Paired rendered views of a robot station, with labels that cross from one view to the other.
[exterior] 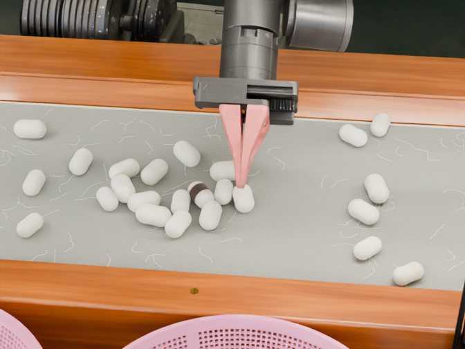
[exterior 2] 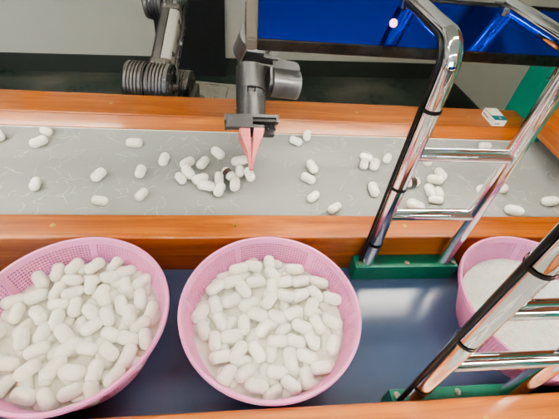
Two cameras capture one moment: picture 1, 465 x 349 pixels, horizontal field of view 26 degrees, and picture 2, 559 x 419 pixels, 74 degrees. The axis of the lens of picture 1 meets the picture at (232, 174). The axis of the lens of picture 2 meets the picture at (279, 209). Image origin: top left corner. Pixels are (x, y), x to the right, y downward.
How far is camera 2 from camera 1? 0.28 m
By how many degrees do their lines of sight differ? 14
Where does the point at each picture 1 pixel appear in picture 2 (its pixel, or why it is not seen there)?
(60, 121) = (150, 138)
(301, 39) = (276, 93)
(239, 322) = (260, 240)
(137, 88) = (187, 120)
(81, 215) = (167, 187)
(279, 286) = (276, 219)
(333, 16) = (292, 81)
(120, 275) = (195, 219)
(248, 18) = (250, 81)
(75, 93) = (155, 124)
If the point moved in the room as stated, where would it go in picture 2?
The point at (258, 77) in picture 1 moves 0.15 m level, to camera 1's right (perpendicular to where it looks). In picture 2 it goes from (258, 113) to (333, 111)
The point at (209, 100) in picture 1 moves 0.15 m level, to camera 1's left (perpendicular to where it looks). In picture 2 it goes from (234, 125) to (148, 127)
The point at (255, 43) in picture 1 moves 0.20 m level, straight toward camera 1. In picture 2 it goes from (255, 95) to (269, 160)
